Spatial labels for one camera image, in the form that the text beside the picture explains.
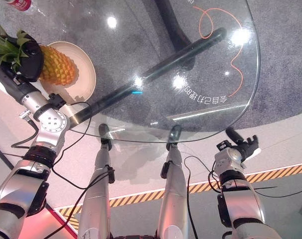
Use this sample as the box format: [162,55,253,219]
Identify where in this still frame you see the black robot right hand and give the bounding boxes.
[225,126,262,160]

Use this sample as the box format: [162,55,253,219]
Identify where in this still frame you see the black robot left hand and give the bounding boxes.
[0,32,45,97]

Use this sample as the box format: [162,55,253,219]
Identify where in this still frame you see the yellow pineapple with green crown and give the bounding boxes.
[0,24,80,87]

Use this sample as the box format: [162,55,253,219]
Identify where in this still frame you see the cream round plate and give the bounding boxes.
[42,41,97,106]

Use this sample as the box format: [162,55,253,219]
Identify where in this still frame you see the clear bottle with red label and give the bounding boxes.
[5,0,51,19]

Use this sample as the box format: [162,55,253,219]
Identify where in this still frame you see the dark robot right foot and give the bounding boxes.
[170,125,183,143]

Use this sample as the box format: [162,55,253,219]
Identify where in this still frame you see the dark robot foot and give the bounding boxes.
[98,123,111,139]
[170,125,183,143]

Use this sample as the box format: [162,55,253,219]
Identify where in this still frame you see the silver robot right leg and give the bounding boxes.
[155,142,189,239]

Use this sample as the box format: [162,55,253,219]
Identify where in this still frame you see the silver robot leg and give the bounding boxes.
[155,142,189,239]
[77,137,116,239]

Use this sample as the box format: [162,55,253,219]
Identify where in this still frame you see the dark robot left foot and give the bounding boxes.
[98,123,111,139]

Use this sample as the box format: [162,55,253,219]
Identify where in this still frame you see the black metal table base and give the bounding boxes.
[70,0,228,130]

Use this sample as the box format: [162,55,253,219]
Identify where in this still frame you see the black robot pelvis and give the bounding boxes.
[110,234,158,239]

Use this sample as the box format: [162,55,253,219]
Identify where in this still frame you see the silver robot left leg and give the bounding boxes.
[77,137,116,239]

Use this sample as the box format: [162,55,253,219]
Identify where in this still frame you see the thin black cable at right arm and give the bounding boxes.
[207,160,302,199]

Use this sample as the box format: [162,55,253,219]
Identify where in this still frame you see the short thick black cable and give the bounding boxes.
[10,116,40,149]

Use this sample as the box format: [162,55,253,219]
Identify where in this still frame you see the black cable at right leg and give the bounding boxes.
[183,155,218,239]

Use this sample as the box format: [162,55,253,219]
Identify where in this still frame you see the long thin black cable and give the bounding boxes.
[40,101,116,239]

